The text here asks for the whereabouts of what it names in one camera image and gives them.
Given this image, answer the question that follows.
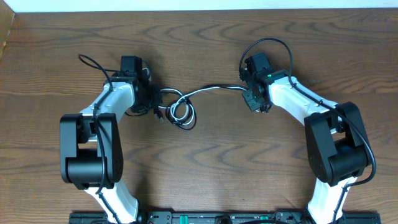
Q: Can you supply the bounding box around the white USB cable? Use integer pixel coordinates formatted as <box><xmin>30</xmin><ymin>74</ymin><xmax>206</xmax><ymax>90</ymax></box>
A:
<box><xmin>157</xmin><ymin>86</ymin><xmax>249</xmax><ymax>126</ymax></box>

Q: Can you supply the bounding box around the black USB cable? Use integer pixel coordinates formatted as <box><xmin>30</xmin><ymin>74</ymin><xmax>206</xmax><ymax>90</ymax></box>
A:
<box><xmin>152</xmin><ymin>83</ymin><xmax>249</xmax><ymax>131</ymax></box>

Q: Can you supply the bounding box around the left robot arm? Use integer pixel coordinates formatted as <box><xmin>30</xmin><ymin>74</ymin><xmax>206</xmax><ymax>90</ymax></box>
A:
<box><xmin>60</xmin><ymin>54</ymin><xmax>160</xmax><ymax>223</ymax></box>

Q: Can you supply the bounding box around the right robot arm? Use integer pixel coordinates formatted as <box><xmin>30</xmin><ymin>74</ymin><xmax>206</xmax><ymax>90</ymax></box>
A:
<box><xmin>239</xmin><ymin>53</ymin><xmax>374</xmax><ymax>223</ymax></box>

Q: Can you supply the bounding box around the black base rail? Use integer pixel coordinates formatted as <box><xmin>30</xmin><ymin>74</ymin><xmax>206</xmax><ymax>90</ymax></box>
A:
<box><xmin>68</xmin><ymin>211</ymin><xmax>382</xmax><ymax>224</ymax></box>

